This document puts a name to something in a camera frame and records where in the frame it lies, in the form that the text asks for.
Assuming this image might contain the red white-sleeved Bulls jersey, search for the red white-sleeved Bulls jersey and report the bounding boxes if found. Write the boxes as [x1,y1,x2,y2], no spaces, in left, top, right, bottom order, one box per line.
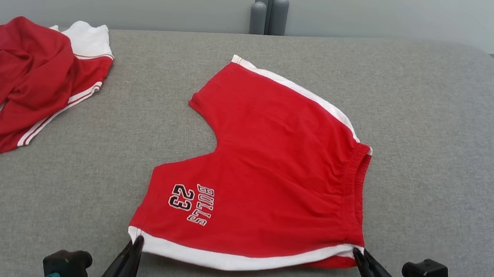
[0,8,120,177]

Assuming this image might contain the red Bulls 23 shorts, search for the red Bulls 23 shorts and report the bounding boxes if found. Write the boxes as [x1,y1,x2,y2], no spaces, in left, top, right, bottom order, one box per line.
[124,43,392,277]

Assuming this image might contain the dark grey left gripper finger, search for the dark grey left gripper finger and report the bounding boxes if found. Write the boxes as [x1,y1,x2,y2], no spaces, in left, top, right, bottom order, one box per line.
[126,235,145,277]
[99,231,141,277]

